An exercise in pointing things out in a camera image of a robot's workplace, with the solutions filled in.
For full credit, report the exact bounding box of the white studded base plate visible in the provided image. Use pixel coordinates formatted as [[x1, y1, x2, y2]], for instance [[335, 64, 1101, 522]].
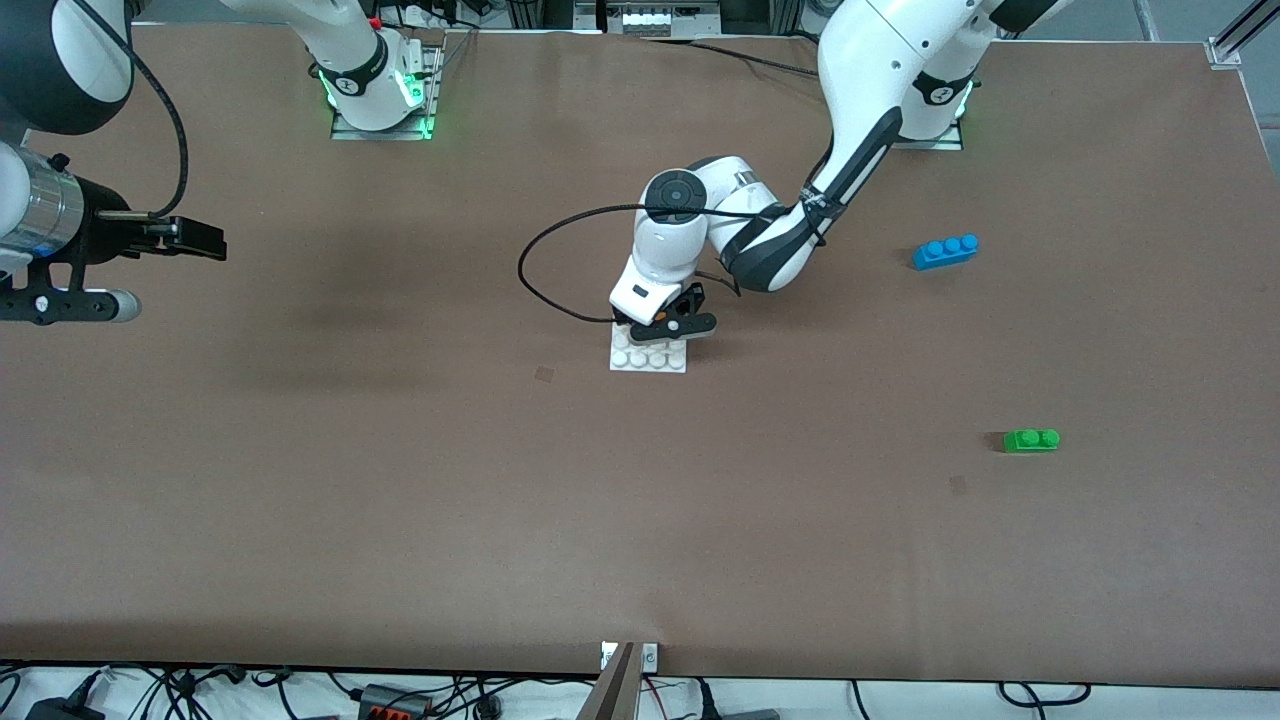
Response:
[[609, 322, 690, 375]]

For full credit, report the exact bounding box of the blue three-stud block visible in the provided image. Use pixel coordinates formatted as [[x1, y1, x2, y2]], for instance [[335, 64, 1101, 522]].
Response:
[[912, 234, 980, 272]]

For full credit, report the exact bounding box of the white power strip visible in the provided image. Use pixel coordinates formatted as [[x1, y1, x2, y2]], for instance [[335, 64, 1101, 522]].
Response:
[[604, 0, 693, 37]]

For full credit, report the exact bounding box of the black power adapter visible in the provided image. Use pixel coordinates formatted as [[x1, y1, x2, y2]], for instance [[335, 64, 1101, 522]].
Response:
[[24, 694, 107, 720]]

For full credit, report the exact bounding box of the black adapter with orange clips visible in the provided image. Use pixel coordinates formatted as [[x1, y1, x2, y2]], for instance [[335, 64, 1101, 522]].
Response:
[[358, 684, 434, 720]]

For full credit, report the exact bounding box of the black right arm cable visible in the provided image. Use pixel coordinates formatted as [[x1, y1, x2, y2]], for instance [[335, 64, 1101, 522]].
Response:
[[72, 0, 190, 219]]

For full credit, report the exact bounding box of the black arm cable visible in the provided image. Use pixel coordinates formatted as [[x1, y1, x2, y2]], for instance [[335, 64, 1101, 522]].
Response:
[[517, 204, 743, 327], [72, 0, 190, 219]]

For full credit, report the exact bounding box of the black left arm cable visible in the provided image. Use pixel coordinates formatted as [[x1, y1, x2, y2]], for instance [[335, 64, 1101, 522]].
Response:
[[517, 204, 743, 327]]

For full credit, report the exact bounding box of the black cable on table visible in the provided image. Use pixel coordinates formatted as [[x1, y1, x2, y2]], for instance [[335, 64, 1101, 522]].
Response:
[[640, 36, 823, 79]]

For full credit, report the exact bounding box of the grey-brown camera post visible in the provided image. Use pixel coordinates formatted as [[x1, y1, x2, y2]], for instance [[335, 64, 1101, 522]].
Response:
[[577, 642, 642, 720]]

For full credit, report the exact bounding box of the black looped floor cable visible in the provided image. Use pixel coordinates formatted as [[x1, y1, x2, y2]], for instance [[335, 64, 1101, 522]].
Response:
[[998, 682, 1093, 708]]

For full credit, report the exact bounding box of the aluminium frame profile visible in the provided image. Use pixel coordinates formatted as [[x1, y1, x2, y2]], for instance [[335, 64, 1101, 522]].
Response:
[[1205, 0, 1280, 71]]

